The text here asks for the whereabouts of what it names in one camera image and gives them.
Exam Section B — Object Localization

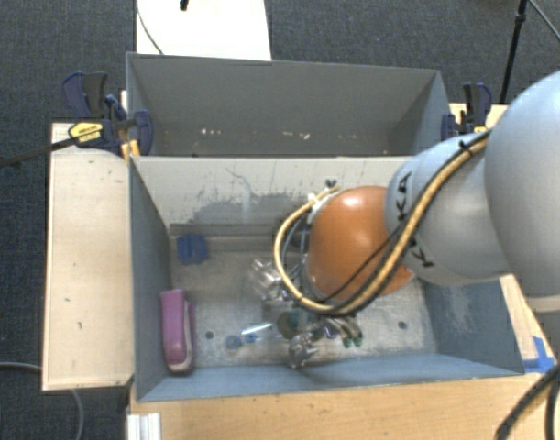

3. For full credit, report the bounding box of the clear glass thing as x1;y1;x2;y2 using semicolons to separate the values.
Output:
245;258;291;303

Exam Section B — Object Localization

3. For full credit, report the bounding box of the grey metal bin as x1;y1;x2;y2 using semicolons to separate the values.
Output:
125;51;526;403

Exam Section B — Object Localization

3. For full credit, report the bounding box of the pale wood board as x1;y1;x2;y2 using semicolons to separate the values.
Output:
41;121;135;391

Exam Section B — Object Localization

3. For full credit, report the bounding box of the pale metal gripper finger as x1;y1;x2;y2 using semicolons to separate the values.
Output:
301;332;326;356
286;340;312;369

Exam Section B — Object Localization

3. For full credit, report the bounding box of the pale blue thin stick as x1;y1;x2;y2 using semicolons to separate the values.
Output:
241;321;275;343

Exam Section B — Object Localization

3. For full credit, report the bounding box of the purple and white stapler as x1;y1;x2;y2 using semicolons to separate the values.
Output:
159;289;197;376

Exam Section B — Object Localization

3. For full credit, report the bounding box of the blue ribbed plastic piece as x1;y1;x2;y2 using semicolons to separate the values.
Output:
176;233;211;265

